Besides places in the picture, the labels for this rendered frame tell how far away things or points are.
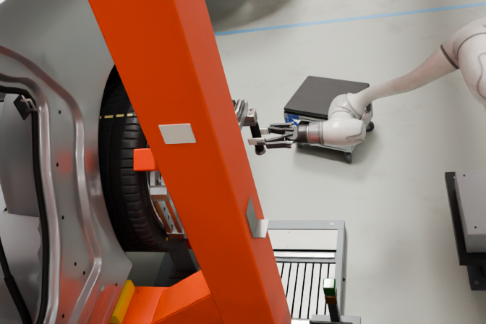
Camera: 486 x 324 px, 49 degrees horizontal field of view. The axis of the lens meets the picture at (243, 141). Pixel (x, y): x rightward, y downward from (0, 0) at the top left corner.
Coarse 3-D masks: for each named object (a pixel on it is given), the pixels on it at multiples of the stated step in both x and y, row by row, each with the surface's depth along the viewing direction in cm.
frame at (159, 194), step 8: (152, 176) 177; (152, 184) 177; (160, 184) 176; (152, 192) 176; (160, 192) 176; (168, 192) 176; (152, 200) 178; (160, 200) 177; (168, 200) 177; (160, 208) 180; (168, 208) 180; (160, 216) 183; (168, 216) 187; (176, 216) 182; (168, 224) 185; (176, 224) 184; (168, 232) 188; (176, 232) 188; (184, 232) 188
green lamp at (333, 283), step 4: (324, 280) 173; (328, 280) 172; (332, 280) 172; (324, 284) 171; (328, 284) 171; (332, 284) 171; (324, 288) 171; (328, 288) 170; (332, 288) 170; (324, 292) 172; (328, 292) 172; (332, 292) 171
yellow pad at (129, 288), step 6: (126, 282) 180; (126, 288) 178; (132, 288) 182; (126, 294) 177; (132, 294) 182; (120, 300) 175; (126, 300) 177; (120, 306) 173; (126, 306) 177; (114, 312) 172; (120, 312) 173; (114, 318) 172; (120, 318) 173
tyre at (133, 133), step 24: (120, 96) 187; (120, 120) 178; (120, 144) 176; (144, 144) 179; (120, 168) 174; (120, 192) 175; (144, 192) 178; (120, 216) 179; (144, 216) 178; (120, 240) 187; (144, 240) 185; (168, 240) 194
